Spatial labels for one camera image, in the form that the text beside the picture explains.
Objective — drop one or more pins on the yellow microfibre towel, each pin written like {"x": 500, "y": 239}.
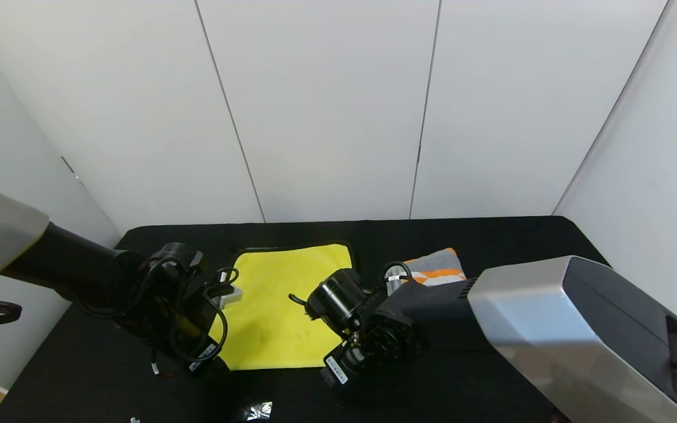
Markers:
{"x": 274, "y": 305}

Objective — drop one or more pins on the grey towel with orange marks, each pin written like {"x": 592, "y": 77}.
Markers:
{"x": 438, "y": 267}

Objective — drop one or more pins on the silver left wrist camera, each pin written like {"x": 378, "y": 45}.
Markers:
{"x": 230, "y": 296}

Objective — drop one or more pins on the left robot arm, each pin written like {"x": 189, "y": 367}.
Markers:
{"x": 80, "y": 264}

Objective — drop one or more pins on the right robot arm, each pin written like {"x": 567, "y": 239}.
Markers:
{"x": 550, "y": 329}

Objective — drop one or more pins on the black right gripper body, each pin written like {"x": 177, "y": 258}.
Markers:
{"x": 335, "y": 370}

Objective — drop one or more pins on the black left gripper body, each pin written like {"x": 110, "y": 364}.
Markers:
{"x": 204, "y": 356}

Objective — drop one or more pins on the shiny silver foil piece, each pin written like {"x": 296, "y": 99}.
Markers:
{"x": 259, "y": 410}

